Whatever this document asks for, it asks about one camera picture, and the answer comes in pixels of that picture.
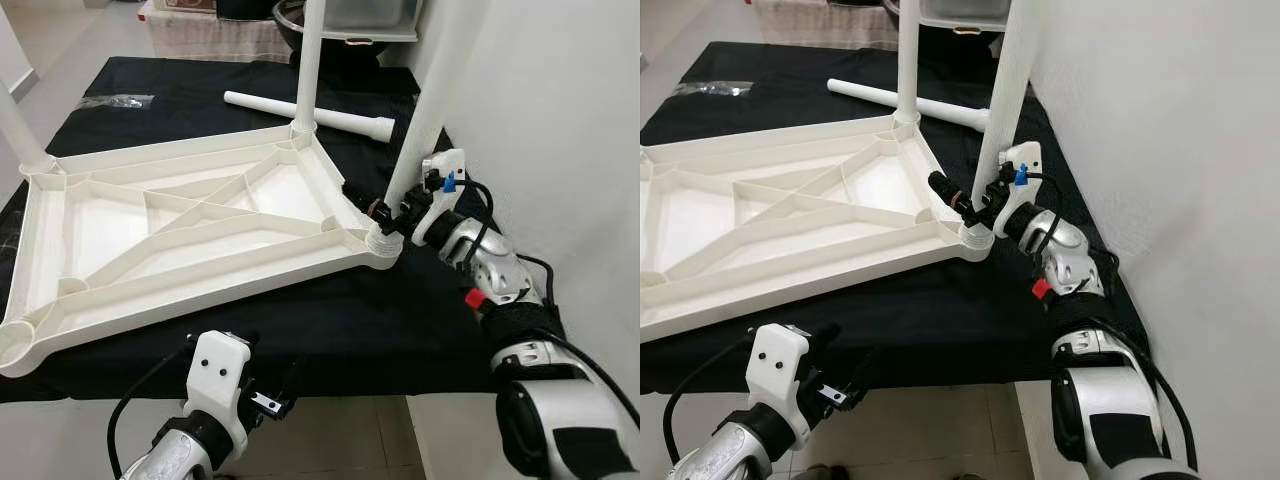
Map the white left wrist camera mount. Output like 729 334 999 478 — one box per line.
745 323 813 441
185 330 253 441

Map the beige cloth covered bench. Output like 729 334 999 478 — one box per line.
140 0 296 63
750 0 896 51

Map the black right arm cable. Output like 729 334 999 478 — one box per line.
1020 172 1067 251
450 178 557 301

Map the clear tape strip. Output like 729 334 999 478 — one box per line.
675 80 753 98
75 93 156 109

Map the clear plastic storage bin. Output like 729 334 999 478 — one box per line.
918 0 1011 31
320 0 421 43

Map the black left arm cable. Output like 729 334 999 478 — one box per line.
662 335 756 466
108 340 196 476

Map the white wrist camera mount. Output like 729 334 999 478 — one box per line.
993 142 1043 239
405 148 469 246
185 330 253 441
745 323 813 441

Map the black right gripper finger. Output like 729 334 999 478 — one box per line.
343 182 393 223
927 170 973 213

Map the black round bowl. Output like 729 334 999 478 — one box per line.
272 0 401 66
880 0 1001 56

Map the white plastic table top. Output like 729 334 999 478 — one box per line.
0 125 404 379
640 115 996 344

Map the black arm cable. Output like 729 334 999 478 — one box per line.
1020 172 1067 251
450 178 557 301
108 340 196 476
662 335 756 466

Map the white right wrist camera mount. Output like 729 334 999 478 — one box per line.
405 148 469 246
993 142 1043 239

